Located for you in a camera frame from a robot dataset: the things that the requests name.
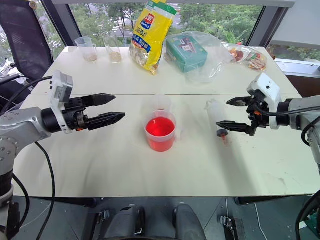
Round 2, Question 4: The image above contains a yellow snack bag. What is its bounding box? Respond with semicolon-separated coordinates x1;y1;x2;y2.
129;0;178;76

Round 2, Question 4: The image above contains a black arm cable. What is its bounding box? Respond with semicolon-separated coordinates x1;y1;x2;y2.
250;99;320;147
0;75;56;240

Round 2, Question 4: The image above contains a large cup with red liquid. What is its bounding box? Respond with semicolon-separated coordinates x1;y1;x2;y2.
143;110;177;152

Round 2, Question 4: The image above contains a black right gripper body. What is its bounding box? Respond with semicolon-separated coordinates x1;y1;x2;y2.
245;89;271;129

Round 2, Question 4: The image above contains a small clear empty cup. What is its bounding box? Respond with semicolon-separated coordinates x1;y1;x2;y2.
149;94;173;114

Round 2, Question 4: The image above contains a white cable on floor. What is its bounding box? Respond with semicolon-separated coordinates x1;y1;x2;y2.
253;201;270;240

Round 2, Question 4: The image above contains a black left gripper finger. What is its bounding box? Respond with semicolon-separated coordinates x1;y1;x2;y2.
82;93;117;107
86;111;126;131

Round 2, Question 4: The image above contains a clear tall cup with grains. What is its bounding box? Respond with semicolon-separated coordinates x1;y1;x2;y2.
102;33;123;64

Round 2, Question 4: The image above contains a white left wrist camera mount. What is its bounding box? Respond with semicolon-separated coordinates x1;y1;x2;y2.
48;69;74;134

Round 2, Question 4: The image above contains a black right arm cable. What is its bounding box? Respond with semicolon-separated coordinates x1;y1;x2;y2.
250;99;320;147

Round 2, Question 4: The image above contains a dark rounded foot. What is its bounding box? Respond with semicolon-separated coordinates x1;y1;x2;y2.
102;205;147;240
172;203;207;240

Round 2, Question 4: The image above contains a green box in plastic bag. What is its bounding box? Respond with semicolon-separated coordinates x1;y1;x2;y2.
163;31;234;86

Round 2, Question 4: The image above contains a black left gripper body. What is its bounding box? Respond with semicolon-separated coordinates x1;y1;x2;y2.
61;96;90;132

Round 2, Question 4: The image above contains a dark rounded right foot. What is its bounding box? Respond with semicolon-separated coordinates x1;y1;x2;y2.
172;203;207;240

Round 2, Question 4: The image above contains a black mesh office chair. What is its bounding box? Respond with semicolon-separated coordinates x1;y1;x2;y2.
0;0;55;106

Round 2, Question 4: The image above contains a clear bag of colourful snacks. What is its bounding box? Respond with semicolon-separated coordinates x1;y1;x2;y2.
220;41;268;72

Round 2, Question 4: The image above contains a clear measuring cup with handle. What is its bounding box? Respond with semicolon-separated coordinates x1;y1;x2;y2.
74;36;99;63

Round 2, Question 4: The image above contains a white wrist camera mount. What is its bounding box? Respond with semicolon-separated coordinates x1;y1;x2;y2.
48;69;74;134
246;72;283;130

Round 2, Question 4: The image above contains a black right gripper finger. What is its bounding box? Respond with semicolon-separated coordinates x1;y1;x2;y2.
225;96;251;107
215;120;258;137

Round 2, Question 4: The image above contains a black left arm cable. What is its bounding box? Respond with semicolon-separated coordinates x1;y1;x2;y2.
0;75;56;240

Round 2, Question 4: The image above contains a dark rounded left foot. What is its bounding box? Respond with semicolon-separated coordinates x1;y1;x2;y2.
102;205;147;240

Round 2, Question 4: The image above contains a black metal floor bracket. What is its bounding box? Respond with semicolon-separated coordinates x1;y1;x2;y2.
95;209;111;226
216;215;248;240

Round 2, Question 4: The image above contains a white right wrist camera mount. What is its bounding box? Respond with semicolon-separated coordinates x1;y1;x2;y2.
246;72;283;130

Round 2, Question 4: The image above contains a clear plastic tube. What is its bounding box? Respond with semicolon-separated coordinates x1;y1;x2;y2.
204;99;231;146

